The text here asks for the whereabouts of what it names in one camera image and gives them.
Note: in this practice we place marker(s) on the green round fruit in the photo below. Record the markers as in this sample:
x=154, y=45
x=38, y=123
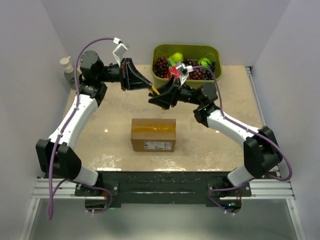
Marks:
x=204, y=62

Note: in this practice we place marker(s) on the green plastic tub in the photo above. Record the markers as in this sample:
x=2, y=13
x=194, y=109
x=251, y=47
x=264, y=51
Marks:
x=194, y=52

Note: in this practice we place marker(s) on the yellow utility knife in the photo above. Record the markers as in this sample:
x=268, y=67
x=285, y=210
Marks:
x=153, y=91

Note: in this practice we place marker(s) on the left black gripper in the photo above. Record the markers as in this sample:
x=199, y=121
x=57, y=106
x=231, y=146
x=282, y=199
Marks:
x=130, y=78

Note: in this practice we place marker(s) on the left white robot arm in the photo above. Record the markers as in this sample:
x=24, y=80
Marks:
x=56, y=154

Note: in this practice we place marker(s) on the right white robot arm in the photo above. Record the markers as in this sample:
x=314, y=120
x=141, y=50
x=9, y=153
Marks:
x=260, y=147

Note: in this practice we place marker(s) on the grey pump soap bottle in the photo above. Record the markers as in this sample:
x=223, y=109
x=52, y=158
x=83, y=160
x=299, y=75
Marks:
x=68, y=71

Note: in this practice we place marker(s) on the green pear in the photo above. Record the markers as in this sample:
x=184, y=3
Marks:
x=177, y=57

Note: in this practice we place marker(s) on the black grape bunch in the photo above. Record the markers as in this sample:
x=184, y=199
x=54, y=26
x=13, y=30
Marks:
x=208, y=75

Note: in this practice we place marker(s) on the aluminium frame rail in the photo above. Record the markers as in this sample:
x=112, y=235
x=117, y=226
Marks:
x=268, y=214

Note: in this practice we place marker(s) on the dark red grape bunch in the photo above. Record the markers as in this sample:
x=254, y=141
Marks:
x=161, y=67

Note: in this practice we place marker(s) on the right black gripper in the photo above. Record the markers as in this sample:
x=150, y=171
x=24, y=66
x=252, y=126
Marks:
x=164, y=101

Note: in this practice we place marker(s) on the brown cardboard express box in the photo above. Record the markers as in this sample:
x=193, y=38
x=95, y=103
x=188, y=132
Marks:
x=153, y=135

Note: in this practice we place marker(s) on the pink dragon fruit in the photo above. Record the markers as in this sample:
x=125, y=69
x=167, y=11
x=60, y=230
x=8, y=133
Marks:
x=172, y=70

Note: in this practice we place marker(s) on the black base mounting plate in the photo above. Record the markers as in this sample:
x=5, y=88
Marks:
x=210, y=188

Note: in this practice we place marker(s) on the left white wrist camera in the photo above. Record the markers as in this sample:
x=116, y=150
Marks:
x=120, y=50

